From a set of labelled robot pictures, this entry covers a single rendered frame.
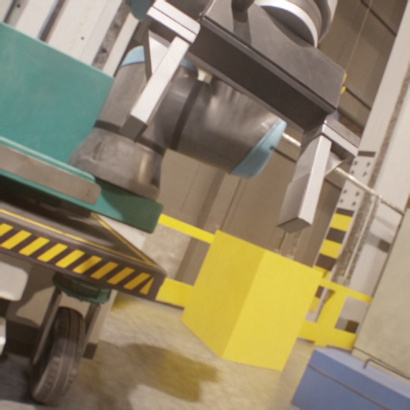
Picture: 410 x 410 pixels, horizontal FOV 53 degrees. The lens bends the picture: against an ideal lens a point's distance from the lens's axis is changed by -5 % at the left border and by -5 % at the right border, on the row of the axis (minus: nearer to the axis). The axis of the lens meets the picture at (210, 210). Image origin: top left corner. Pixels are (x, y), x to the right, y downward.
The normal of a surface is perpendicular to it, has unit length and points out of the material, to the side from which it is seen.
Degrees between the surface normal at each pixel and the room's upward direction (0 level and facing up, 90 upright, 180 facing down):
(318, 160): 67
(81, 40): 90
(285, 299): 90
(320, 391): 90
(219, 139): 115
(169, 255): 90
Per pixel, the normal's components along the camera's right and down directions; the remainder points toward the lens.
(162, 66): 0.45, -0.28
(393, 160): 0.49, 0.16
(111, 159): 0.17, -0.33
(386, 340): -0.79, -0.34
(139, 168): 0.69, -0.11
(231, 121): -0.05, 0.08
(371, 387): -0.64, -0.29
